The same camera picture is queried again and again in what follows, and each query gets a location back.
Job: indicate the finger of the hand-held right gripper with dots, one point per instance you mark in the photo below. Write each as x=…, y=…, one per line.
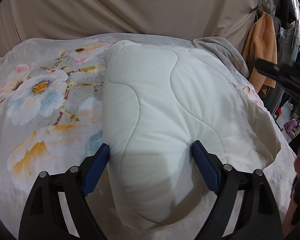
x=272, y=71

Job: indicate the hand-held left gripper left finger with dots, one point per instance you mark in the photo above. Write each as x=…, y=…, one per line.
x=95, y=171

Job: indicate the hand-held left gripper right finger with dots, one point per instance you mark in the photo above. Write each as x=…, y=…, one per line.
x=206, y=171

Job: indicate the cream quilted jacket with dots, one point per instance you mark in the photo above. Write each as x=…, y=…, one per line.
x=170, y=110

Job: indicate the dark hanging clothes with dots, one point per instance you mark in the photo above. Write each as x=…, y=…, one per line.
x=287, y=17

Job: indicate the orange hanging garment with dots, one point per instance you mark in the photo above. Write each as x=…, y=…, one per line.
x=261, y=45

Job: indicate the grey fleece cloth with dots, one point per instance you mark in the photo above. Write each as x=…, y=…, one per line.
x=222, y=52

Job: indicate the purple plastic bag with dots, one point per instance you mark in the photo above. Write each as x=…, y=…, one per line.
x=290, y=127

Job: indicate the grey floral blanket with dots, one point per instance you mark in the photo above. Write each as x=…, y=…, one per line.
x=47, y=105

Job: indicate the beige backdrop sheet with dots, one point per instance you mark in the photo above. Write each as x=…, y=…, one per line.
x=115, y=7

